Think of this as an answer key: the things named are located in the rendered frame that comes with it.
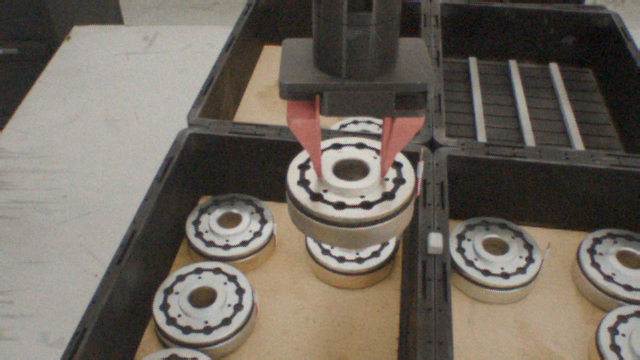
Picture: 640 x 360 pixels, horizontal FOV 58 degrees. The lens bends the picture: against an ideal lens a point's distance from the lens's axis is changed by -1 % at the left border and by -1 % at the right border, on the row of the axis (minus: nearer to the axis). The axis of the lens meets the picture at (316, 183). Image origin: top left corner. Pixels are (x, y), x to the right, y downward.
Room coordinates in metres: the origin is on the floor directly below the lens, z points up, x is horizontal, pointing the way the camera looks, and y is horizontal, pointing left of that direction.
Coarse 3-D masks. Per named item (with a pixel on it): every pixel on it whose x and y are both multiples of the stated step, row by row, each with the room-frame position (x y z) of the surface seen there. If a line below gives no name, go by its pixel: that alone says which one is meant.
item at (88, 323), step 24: (408, 144) 0.53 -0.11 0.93; (168, 168) 0.49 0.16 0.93; (432, 168) 0.49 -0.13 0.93; (432, 192) 0.45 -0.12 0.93; (144, 216) 0.42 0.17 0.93; (432, 216) 0.42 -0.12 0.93; (120, 264) 0.35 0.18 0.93; (432, 264) 0.35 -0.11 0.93; (96, 288) 0.33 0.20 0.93; (432, 288) 0.33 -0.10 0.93; (96, 312) 0.30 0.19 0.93; (432, 312) 0.30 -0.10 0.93; (72, 336) 0.28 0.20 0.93; (432, 336) 0.28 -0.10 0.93
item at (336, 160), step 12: (336, 156) 0.37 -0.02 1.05; (348, 156) 0.37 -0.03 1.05; (360, 156) 0.37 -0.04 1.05; (324, 168) 0.35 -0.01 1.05; (336, 168) 0.36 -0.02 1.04; (372, 168) 0.35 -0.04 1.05; (324, 180) 0.34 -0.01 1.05; (336, 180) 0.34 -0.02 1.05; (360, 180) 0.34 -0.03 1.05; (372, 180) 0.34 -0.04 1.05; (348, 192) 0.33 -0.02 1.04; (360, 192) 0.33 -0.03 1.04
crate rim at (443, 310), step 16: (432, 160) 0.51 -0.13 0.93; (480, 160) 0.51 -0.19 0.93; (496, 160) 0.51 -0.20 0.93; (512, 160) 0.51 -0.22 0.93; (528, 160) 0.51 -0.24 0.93; (544, 160) 0.51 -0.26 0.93; (560, 160) 0.51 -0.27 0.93; (576, 160) 0.51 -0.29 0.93; (592, 160) 0.51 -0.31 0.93; (448, 208) 0.43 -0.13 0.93; (448, 224) 0.41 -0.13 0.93; (448, 240) 0.38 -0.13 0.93; (448, 256) 0.36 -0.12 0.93; (448, 272) 0.34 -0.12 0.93; (448, 288) 0.33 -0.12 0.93; (448, 304) 0.31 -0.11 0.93; (448, 320) 0.29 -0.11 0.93; (448, 336) 0.28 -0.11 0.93; (448, 352) 0.26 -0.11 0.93
